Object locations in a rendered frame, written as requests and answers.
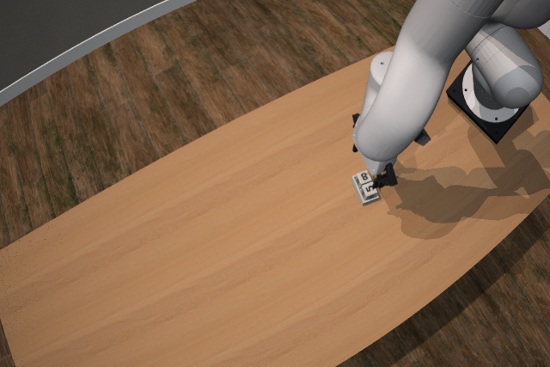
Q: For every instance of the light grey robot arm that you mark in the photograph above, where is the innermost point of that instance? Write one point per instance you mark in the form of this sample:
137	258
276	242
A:
433	35

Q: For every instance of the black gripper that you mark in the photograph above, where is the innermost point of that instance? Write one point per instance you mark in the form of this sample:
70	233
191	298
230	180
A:
376	168

